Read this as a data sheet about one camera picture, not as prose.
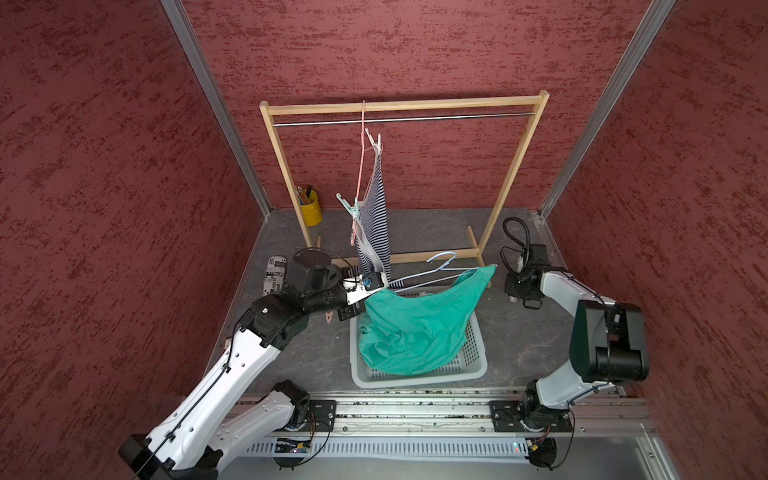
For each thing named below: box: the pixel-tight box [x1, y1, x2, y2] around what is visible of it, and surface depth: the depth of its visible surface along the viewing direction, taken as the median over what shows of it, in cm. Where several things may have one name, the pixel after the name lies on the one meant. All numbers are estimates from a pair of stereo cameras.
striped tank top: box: [352, 146, 392, 281], surface depth 89 cm
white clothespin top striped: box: [365, 128, 383, 155], surface depth 80 cm
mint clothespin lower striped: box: [336, 192, 360, 221], surface depth 61 cm
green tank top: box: [359, 264, 497, 376], surface depth 81 cm
